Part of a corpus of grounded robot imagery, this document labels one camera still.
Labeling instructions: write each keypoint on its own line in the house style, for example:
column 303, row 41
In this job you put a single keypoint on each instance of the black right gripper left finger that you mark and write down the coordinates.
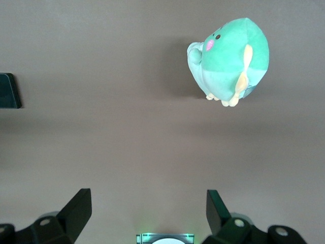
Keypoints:
column 76, row 213

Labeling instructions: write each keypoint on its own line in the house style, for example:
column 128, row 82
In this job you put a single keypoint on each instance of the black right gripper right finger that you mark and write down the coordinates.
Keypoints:
column 218, row 216

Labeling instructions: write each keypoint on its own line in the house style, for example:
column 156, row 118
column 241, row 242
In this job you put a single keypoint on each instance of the green dinosaur plush toy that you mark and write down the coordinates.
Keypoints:
column 228, row 58

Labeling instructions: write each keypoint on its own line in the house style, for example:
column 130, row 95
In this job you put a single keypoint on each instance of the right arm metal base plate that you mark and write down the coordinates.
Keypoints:
column 144, row 239

